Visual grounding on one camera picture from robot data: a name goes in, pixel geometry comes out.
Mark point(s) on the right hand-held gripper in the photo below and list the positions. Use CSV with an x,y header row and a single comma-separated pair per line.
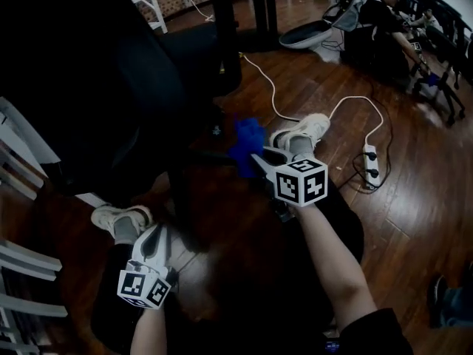
x,y
301,183

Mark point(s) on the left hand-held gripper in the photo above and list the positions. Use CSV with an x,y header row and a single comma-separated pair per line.
x,y
136,285

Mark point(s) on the blue cloth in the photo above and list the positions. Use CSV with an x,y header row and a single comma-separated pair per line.
x,y
434,80
247,142

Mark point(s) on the black office chair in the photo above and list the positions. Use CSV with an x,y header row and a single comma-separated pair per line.
x,y
452,104
92,87

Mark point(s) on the person's right forearm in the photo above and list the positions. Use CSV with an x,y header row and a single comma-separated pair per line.
x,y
332,264

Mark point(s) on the person's left forearm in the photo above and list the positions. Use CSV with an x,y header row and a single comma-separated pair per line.
x,y
149,331

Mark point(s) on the person's right grey sock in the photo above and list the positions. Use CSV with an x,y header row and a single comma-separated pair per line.
x,y
301,148

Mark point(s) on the person's grey sock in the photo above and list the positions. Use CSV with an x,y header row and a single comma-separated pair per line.
x,y
125,231
301,148

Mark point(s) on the person's left grey sock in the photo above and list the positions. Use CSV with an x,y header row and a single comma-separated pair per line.
x,y
125,231

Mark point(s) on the person's right white shoe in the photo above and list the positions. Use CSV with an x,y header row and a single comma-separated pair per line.
x,y
310,126

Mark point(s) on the person's white shoe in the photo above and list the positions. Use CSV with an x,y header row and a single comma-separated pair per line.
x,y
107,216
310,126

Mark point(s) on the person's left white shoe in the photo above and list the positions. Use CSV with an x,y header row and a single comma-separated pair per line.
x,y
107,216

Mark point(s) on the white power strip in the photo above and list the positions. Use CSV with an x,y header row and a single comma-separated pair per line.
x,y
366,150

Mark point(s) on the person's black trousers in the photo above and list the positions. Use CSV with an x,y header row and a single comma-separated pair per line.
x,y
258,290

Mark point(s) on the white oval basin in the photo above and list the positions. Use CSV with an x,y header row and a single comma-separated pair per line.
x,y
303,37

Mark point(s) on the grey backpack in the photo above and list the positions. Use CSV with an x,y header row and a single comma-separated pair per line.
x,y
349,13

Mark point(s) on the person's black top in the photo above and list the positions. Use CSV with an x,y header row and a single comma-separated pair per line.
x,y
373,335

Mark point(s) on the black pedestal table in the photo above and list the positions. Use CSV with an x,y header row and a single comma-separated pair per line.
x,y
225,32

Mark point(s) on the white metal rack frame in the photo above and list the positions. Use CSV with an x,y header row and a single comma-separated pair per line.
x,y
153,2

